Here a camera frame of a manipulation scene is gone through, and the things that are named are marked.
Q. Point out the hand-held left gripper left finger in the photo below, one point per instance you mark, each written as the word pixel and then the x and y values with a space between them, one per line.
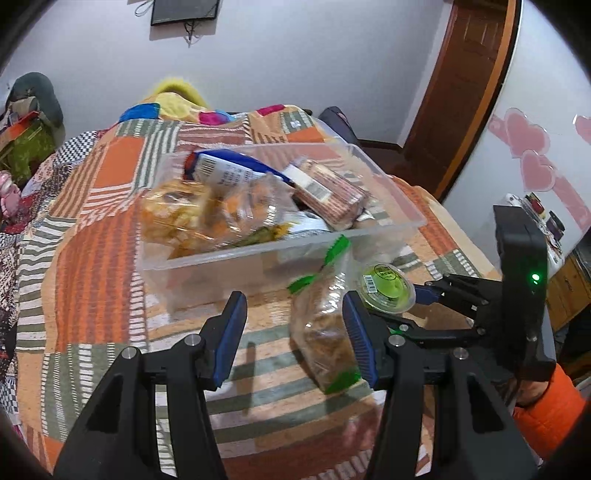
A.
pixel 231 337

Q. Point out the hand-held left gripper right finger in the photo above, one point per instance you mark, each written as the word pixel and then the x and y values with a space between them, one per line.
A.
pixel 360 337

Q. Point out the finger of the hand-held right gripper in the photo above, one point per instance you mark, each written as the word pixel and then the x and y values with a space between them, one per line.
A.
pixel 461 290
pixel 452 339

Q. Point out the green-edged clear snack bag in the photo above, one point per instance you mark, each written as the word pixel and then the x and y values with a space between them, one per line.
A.
pixel 318 332

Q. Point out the green jelly cup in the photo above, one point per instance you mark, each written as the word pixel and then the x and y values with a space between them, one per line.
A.
pixel 385 286

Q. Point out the clear plastic storage container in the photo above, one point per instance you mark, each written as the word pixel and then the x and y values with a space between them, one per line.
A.
pixel 207 277

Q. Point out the grey and yellow snack packet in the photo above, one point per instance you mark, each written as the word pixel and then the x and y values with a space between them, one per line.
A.
pixel 286 228

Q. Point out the clear bag of cookies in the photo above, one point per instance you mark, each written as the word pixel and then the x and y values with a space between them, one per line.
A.
pixel 184 212

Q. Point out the yellow cake packet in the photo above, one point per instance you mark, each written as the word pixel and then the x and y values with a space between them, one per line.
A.
pixel 256 203

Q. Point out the pink striped biscuit packet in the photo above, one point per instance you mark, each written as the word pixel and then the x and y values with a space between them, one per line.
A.
pixel 328 194

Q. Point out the blue snack packet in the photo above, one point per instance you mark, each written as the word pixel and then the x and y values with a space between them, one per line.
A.
pixel 226 168

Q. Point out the wooden low cabinet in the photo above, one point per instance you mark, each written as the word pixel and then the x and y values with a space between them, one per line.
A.
pixel 572 290

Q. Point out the white appliance with stickers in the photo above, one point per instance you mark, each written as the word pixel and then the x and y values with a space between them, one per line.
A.
pixel 556 254

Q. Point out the large pink hearts sticker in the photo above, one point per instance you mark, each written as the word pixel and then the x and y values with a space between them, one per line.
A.
pixel 531 152

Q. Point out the orange patchwork blanket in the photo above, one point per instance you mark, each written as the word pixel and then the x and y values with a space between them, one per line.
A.
pixel 101 258

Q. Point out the brown wooden door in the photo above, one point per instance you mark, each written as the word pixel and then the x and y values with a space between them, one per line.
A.
pixel 461 92

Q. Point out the grey backpack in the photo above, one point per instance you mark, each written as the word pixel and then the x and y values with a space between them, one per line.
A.
pixel 339 122

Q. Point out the white wardrobe door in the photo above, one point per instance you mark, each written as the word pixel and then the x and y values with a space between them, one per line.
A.
pixel 545 69

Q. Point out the yellow multicoloured blanket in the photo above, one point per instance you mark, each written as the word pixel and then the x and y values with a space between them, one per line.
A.
pixel 175 110

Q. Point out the checkered patterned quilt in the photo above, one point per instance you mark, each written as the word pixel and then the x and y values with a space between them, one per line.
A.
pixel 78 143

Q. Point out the yellow curved cushion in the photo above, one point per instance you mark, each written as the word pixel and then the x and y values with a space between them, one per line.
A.
pixel 178 90

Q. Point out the pink plush toy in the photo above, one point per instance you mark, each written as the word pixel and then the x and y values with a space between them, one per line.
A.
pixel 7 191

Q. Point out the small black wall monitor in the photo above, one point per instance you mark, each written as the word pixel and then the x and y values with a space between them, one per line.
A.
pixel 184 9

